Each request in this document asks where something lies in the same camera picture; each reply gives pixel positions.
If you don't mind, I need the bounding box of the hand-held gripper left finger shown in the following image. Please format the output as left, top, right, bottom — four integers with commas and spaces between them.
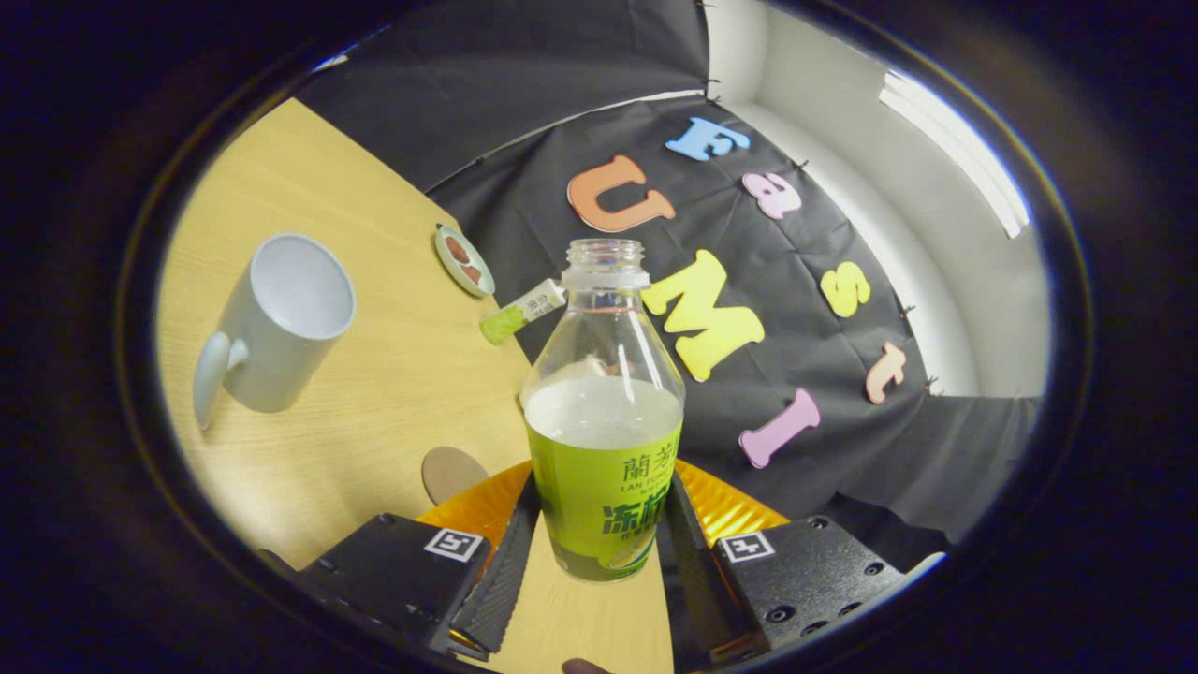
298, 459, 542, 656

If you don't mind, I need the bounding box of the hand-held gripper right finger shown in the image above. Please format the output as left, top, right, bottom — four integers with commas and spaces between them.
655, 459, 907, 671

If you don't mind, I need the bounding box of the brown round coaster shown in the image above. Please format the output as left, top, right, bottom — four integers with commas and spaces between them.
421, 446, 491, 506

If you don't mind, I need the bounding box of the green label juice bottle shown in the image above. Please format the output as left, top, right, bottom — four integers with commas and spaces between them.
519, 238, 687, 583

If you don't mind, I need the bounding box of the white cup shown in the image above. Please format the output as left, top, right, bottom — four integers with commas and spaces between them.
192, 233, 358, 432

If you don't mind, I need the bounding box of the small capped green drink bottle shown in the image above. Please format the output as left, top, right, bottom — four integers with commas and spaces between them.
479, 278, 568, 346

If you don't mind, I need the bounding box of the wooden table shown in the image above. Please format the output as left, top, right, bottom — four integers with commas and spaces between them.
154, 98, 675, 674

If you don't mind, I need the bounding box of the pale green plate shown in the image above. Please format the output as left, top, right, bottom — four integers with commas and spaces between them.
434, 223, 496, 299

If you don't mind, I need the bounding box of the ceiling light panel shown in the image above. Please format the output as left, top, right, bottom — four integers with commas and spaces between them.
878, 67, 1030, 240

